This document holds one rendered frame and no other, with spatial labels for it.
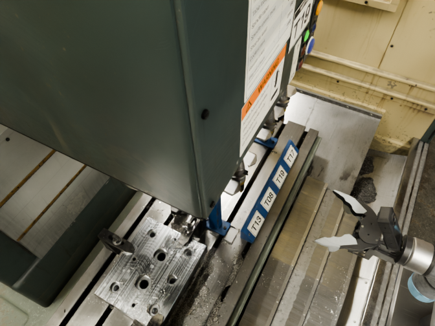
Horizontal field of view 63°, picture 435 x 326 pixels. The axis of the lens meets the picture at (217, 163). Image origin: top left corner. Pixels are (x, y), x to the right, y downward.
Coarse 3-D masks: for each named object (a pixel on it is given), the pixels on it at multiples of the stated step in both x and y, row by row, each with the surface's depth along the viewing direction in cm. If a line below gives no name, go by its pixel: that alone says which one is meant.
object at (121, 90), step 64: (0, 0) 33; (64, 0) 29; (128, 0) 25; (192, 0) 25; (0, 64) 44; (64, 64) 36; (128, 64) 31; (192, 64) 29; (64, 128) 50; (128, 128) 40; (192, 128) 35; (192, 192) 45
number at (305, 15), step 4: (312, 0) 58; (308, 4) 56; (304, 8) 55; (308, 8) 58; (304, 12) 56; (308, 12) 59; (304, 16) 57; (308, 16) 60; (300, 20) 56; (304, 20) 58; (300, 24) 57; (304, 24) 59; (300, 28) 58
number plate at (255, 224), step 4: (256, 212) 125; (256, 216) 125; (260, 216) 126; (252, 220) 123; (256, 220) 124; (260, 220) 126; (252, 224) 123; (256, 224) 124; (260, 224) 126; (248, 228) 121; (252, 228) 123; (256, 228) 124; (252, 232) 123; (256, 232) 124
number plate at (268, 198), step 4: (268, 188) 130; (268, 192) 130; (272, 192) 131; (264, 196) 128; (268, 196) 130; (272, 196) 131; (264, 200) 128; (268, 200) 129; (272, 200) 131; (264, 204) 128; (268, 204) 129; (268, 208) 129
